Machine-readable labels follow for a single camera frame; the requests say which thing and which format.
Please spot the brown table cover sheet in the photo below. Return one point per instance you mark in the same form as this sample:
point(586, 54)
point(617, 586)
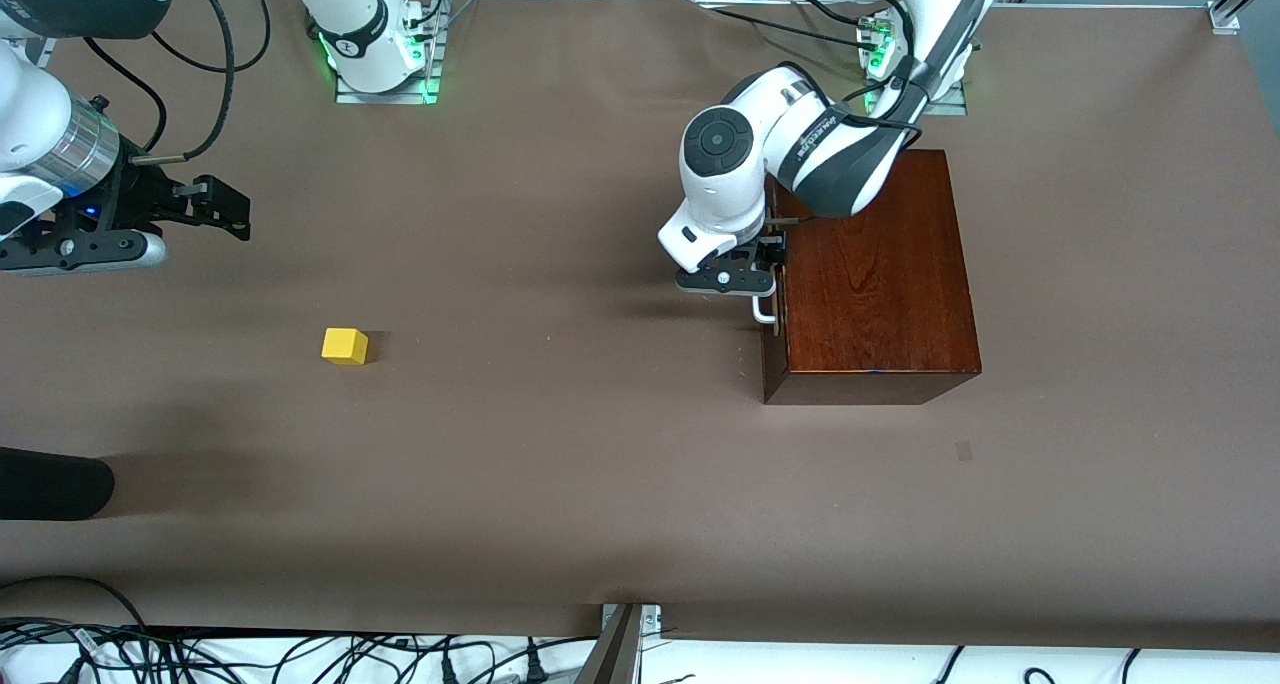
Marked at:
point(500, 264)

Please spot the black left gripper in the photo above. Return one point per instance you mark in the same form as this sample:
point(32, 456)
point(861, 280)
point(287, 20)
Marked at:
point(771, 251)

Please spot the aluminium corner bracket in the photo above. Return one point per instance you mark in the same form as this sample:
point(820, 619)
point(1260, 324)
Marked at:
point(1224, 18)

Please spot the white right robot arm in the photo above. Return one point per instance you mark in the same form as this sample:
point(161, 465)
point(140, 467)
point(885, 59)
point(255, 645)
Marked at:
point(40, 114)

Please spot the yellow block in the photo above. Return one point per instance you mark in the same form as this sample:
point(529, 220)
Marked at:
point(345, 345)

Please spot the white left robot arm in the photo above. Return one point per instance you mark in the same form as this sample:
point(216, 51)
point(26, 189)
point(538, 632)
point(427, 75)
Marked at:
point(800, 154)

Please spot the dark brown wooden cabinet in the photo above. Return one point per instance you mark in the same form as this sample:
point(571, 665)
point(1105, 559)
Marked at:
point(880, 264)

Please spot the dark metal post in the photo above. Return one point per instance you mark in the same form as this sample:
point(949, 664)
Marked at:
point(612, 654)

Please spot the small metal bracket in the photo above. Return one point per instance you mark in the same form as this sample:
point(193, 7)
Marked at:
point(652, 619)

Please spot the black rounded object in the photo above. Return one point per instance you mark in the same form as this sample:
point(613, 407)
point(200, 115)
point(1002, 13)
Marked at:
point(50, 484)

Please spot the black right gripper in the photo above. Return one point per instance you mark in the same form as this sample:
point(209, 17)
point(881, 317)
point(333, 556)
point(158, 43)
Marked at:
point(137, 200)

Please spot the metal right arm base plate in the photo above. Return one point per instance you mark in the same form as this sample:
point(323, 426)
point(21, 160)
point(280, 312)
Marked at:
point(385, 97)

